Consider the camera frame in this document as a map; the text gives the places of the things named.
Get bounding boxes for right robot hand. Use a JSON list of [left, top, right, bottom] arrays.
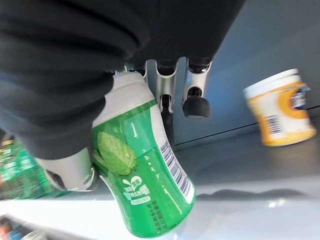
[[0, 0, 247, 193]]

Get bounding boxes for green mint gum bottle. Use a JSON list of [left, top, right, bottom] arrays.
[[90, 72, 196, 236]]

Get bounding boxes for green packaged goods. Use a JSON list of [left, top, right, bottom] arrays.
[[0, 129, 60, 201]]

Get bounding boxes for grey metal shelf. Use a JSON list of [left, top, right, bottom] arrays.
[[0, 0, 320, 240]]

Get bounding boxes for yellow gum bottle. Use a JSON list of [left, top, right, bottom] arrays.
[[242, 68, 318, 147]]

